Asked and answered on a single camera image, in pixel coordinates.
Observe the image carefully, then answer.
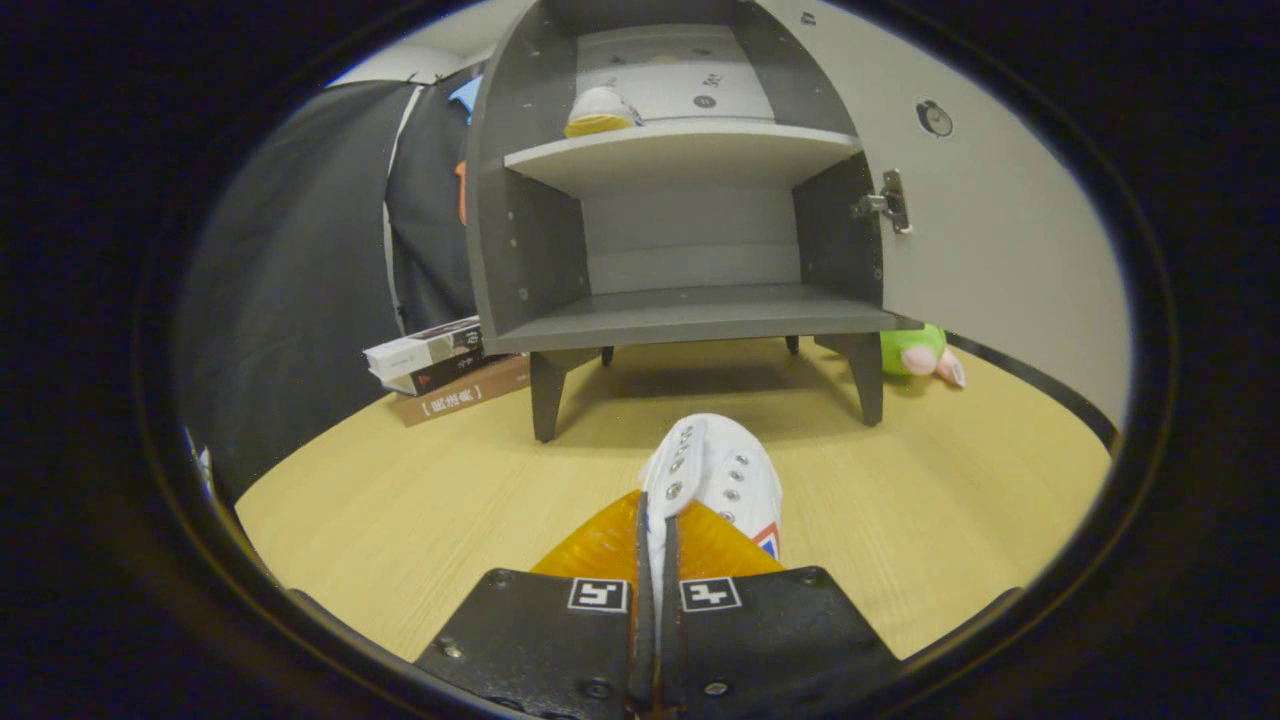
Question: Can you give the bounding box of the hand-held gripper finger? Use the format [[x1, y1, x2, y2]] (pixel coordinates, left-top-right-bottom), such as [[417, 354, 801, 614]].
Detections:
[[415, 490, 656, 720], [660, 500, 901, 720]]

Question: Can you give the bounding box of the white shoe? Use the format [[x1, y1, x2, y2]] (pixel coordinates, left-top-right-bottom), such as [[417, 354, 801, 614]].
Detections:
[[638, 413, 784, 601], [563, 86, 644, 139]]

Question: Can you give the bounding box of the grey shoe cabinet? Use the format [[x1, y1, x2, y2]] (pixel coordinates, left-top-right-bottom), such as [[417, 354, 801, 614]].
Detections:
[[465, 0, 901, 444]]

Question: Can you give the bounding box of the metal door hinge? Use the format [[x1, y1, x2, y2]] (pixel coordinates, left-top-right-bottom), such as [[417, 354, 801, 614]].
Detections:
[[852, 168, 913, 236]]

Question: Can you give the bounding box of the brown book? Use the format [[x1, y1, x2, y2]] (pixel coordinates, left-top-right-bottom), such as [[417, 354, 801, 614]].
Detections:
[[390, 355, 533, 428]]

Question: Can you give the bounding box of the black book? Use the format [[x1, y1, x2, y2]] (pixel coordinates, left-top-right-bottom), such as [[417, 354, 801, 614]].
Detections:
[[380, 350, 506, 397]]

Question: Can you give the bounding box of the green plush toy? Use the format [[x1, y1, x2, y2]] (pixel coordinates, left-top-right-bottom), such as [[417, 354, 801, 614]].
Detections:
[[880, 323, 967, 389]]

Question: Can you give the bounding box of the black backdrop cloth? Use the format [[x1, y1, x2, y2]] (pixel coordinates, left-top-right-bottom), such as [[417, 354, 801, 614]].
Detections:
[[175, 65, 481, 501]]

